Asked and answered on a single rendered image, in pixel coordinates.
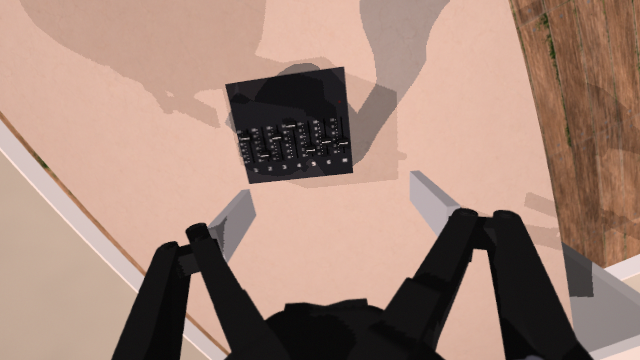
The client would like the black lighting desk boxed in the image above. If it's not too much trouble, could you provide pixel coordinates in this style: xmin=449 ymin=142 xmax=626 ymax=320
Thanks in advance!
xmin=225 ymin=67 xmax=353 ymax=184

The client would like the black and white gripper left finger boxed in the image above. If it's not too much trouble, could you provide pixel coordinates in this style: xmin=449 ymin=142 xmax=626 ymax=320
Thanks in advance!
xmin=111 ymin=189 xmax=291 ymax=360

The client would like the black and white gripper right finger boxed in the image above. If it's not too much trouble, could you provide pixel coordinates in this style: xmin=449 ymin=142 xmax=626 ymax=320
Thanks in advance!
xmin=347 ymin=170 xmax=594 ymax=360

